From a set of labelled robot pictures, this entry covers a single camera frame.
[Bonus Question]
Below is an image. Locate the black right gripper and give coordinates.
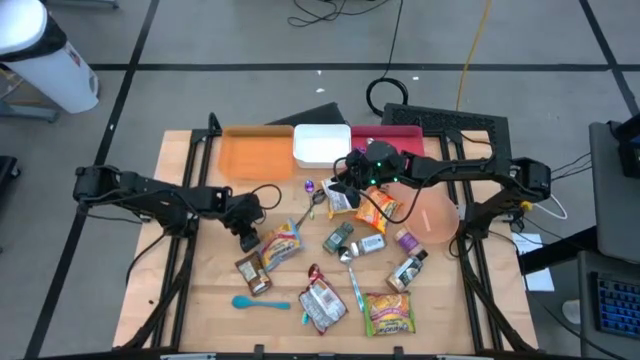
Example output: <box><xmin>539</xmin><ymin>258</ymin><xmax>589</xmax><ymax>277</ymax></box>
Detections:
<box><xmin>327</xmin><ymin>141</ymin><xmax>406</xmax><ymax>210</ymax></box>

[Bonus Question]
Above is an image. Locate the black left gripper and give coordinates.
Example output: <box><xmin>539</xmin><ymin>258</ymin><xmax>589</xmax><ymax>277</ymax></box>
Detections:
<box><xmin>225</xmin><ymin>192</ymin><xmax>266</xmax><ymax>254</ymax></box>

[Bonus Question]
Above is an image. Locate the yellow blue ramen packet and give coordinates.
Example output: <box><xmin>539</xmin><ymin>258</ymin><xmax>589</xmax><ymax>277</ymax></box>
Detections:
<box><xmin>257</xmin><ymin>218</ymin><xmax>305</xmax><ymax>273</ymax></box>

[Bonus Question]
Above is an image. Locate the brown orange snack packet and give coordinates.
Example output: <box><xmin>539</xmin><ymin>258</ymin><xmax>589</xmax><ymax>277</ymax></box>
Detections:
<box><xmin>234</xmin><ymin>250</ymin><xmax>274</xmax><ymax>297</ymax></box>

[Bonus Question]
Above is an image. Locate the green-lid spice jar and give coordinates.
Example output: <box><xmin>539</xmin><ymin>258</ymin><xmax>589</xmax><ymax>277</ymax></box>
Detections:
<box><xmin>322</xmin><ymin>221</ymin><xmax>355</xmax><ymax>255</ymax></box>

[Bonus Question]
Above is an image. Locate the white-lid spice jar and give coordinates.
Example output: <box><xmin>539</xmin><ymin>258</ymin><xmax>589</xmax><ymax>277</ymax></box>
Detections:
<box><xmin>348</xmin><ymin>232</ymin><xmax>388</xmax><ymax>258</ymax></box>

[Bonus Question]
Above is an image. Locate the blue silicone spoon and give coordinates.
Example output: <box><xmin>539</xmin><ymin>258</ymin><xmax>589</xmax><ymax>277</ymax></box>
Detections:
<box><xmin>231</xmin><ymin>294</ymin><xmax>292</xmax><ymax>311</ymax></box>

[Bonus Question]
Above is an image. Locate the spoon with teal patterned handle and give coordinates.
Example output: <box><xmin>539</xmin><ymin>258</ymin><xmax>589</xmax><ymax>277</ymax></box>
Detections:
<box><xmin>337</xmin><ymin>245</ymin><xmax>365</xmax><ymax>313</ymax></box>

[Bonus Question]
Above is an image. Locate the red white ramen packet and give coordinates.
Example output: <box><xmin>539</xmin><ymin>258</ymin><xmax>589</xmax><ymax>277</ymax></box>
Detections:
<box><xmin>298</xmin><ymin>263</ymin><xmax>349</xmax><ymax>336</ymax></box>

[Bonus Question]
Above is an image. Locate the yellow white ramen packet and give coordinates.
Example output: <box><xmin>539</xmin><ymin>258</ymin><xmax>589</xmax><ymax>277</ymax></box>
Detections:
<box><xmin>320</xmin><ymin>177</ymin><xmax>357</xmax><ymax>220</ymax></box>

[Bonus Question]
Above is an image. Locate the orange chicken ramen packet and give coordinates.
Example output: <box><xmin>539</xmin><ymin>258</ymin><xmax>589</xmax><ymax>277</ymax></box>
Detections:
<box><xmin>354</xmin><ymin>185</ymin><xmax>403</xmax><ymax>235</ymax></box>

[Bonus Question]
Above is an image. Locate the purple iridescent spoon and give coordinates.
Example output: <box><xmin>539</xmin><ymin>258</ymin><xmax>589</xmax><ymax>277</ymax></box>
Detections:
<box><xmin>303</xmin><ymin>179</ymin><xmax>317</xmax><ymax>221</ymax></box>

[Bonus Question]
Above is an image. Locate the white plastic bin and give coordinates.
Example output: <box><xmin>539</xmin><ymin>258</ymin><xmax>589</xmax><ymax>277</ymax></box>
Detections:
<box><xmin>292</xmin><ymin>123</ymin><xmax>353</xmax><ymax>170</ymax></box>

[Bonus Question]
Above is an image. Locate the red plastic tray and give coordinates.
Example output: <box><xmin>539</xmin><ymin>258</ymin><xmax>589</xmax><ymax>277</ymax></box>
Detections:
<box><xmin>349</xmin><ymin>124</ymin><xmax>426</xmax><ymax>157</ymax></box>

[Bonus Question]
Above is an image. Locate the purple-label spice jar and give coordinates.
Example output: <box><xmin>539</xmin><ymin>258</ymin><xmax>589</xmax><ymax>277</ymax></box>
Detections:
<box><xmin>393</xmin><ymin>227</ymin><xmax>425</xmax><ymax>257</ymax></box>

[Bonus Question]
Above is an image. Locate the black flat board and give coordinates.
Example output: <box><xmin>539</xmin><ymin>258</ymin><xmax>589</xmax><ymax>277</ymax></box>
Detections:
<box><xmin>264</xmin><ymin>101</ymin><xmax>348</xmax><ymax>127</ymax></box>

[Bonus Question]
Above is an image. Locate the translucent orange tray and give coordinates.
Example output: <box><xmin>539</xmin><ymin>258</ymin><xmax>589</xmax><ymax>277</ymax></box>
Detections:
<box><xmin>218</xmin><ymin>124</ymin><xmax>296</xmax><ymax>182</ymax></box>

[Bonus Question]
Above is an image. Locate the translucent peach bowl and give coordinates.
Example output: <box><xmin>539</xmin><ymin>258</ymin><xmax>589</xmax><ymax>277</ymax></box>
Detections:
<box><xmin>387</xmin><ymin>182</ymin><xmax>460</xmax><ymax>245</ymax></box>

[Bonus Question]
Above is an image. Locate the black-lid spice jar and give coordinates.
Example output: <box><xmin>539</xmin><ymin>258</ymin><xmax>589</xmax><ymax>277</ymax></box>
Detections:
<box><xmin>385</xmin><ymin>248</ymin><xmax>430</xmax><ymax>294</ymax></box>

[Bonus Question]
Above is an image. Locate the black perforated panel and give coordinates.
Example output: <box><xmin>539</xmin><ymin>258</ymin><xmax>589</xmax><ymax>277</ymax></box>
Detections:
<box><xmin>380</xmin><ymin>102</ymin><xmax>513</xmax><ymax>164</ymax></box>

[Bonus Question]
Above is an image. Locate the green chili ramen packet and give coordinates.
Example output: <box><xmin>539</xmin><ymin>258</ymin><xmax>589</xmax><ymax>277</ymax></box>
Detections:
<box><xmin>362</xmin><ymin>291</ymin><xmax>417</xmax><ymax>338</ymax></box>

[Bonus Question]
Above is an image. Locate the white paper sheet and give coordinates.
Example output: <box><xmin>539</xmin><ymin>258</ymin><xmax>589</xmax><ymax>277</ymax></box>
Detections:
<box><xmin>510</xmin><ymin>232</ymin><xmax>557</xmax><ymax>293</ymax></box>

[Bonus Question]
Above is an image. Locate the black caster foot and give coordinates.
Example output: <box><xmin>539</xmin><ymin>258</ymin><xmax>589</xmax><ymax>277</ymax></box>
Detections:
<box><xmin>0</xmin><ymin>155</ymin><xmax>22</xmax><ymax>195</ymax></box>

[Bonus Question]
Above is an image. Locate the grey stand base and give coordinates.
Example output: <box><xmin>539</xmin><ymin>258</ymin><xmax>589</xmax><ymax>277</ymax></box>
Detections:
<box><xmin>0</xmin><ymin>99</ymin><xmax>59</xmax><ymax>124</ymax></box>

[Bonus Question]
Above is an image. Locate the white computer mouse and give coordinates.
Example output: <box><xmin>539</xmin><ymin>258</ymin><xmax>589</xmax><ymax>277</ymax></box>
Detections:
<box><xmin>561</xmin><ymin>298</ymin><xmax>582</xmax><ymax>325</ymax></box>

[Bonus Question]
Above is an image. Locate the white trash can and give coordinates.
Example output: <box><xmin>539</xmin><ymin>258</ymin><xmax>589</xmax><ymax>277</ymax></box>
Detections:
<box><xmin>0</xmin><ymin>0</ymin><xmax>101</xmax><ymax>115</ymax></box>

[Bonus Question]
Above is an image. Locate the grey desk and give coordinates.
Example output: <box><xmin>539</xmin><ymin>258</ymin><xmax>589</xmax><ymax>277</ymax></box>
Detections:
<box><xmin>577</xmin><ymin>249</ymin><xmax>640</xmax><ymax>360</ymax></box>

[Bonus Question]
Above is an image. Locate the black box device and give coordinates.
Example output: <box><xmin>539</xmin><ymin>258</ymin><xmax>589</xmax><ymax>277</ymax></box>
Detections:
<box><xmin>607</xmin><ymin>112</ymin><xmax>640</xmax><ymax>180</ymax></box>

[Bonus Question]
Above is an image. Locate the backlit keyboard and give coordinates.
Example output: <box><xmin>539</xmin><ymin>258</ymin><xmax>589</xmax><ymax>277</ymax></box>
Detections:
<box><xmin>592</xmin><ymin>271</ymin><xmax>640</xmax><ymax>341</ymax></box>

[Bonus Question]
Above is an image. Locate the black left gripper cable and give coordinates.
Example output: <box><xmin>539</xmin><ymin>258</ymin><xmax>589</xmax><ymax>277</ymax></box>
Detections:
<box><xmin>248</xmin><ymin>182</ymin><xmax>284</xmax><ymax>212</ymax></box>

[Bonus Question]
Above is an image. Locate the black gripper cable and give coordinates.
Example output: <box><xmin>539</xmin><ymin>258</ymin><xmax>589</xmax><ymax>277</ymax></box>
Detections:
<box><xmin>248</xmin><ymin>182</ymin><xmax>284</xmax><ymax>212</ymax></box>
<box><xmin>357</xmin><ymin>167</ymin><xmax>454</xmax><ymax>226</ymax></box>

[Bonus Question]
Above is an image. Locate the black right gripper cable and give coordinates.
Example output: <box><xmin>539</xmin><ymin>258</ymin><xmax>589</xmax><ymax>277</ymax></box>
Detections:
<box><xmin>357</xmin><ymin>167</ymin><xmax>454</xmax><ymax>226</ymax></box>

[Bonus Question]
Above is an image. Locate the black coiled cable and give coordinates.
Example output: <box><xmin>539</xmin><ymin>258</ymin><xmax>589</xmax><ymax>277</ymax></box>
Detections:
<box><xmin>365</xmin><ymin>0</ymin><xmax>411</xmax><ymax>119</ymax></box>

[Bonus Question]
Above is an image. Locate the black tangled cable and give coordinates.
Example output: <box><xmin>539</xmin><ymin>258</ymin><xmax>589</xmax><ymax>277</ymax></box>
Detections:
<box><xmin>287</xmin><ymin>0</ymin><xmax>391</xmax><ymax>29</ymax></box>

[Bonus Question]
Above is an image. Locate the yellow cable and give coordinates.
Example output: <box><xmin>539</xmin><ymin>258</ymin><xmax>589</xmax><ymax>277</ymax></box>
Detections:
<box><xmin>453</xmin><ymin>0</ymin><xmax>495</xmax><ymax>113</ymax></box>

